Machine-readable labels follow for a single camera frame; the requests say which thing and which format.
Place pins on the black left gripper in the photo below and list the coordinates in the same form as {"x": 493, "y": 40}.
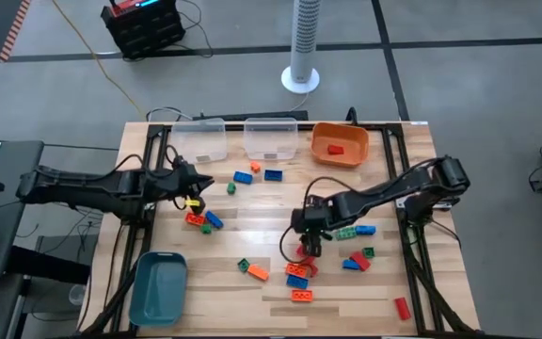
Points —
{"x": 186, "y": 186}

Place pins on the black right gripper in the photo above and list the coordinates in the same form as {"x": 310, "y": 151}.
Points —
{"x": 313, "y": 221}

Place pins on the red toy block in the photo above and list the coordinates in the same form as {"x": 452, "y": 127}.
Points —
{"x": 403, "y": 309}
{"x": 298, "y": 250}
{"x": 313, "y": 269}
{"x": 335, "y": 150}
{"x": 360, "y": 261}

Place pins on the blue toy block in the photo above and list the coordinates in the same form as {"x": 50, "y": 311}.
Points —
{"x": 243, "y": 177}
{"x": 297, "y": 281}
{"x": 273, "y": 175}
{"x": 214, "y": 219}
{"x": 365, "y": 230}
{"x": 349, "y": 265}

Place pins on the long green toy block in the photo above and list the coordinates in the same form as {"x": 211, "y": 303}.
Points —
{"x": 345, "y": 233}

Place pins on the small orange toy block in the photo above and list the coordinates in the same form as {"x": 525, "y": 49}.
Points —
{"x": 255, "y": 166}

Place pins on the square green toy block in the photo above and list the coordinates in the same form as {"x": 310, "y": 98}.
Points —
{"x": 243, "y": 265}

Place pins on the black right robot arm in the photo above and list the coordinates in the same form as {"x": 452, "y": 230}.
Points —
{"x": 393, "y": 188}

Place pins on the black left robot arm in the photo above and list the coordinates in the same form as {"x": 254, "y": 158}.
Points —
{"x": 87, "y": 188}

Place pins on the clear plastic bin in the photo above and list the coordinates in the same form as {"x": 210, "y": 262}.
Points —
{"x": 200, "y": 141}
{"x": 271, "y": 139}

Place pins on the black power strip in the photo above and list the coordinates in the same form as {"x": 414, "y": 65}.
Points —
{"x": 261, "y": 115}

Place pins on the teal plastic bin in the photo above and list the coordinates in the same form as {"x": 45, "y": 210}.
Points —
{"x": 158, "y": 289}

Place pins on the orange plastic bin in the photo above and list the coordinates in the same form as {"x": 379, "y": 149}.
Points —
{"x": 346, "y": 134}

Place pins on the black clamp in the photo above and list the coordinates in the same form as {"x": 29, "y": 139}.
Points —
{"x": 351, "y": 115}

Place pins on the clear plastic cup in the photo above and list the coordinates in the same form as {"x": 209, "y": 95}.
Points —
{"x": 77, "y": 295}

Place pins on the black crate with red device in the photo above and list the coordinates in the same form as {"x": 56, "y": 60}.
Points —
{"x": 144, "y": 33}

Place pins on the white tower fan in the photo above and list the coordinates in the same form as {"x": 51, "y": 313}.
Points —
{"x": 301, "y": 47}

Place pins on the black side desk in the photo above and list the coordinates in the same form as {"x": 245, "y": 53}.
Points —
{"x": 21, "y": 150}

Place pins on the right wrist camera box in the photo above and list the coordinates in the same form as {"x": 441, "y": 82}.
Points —
{"x": 313, "y": 202}

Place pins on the black aluminium table frame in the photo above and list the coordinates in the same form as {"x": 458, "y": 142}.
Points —
{"x": 305, "y": 126}

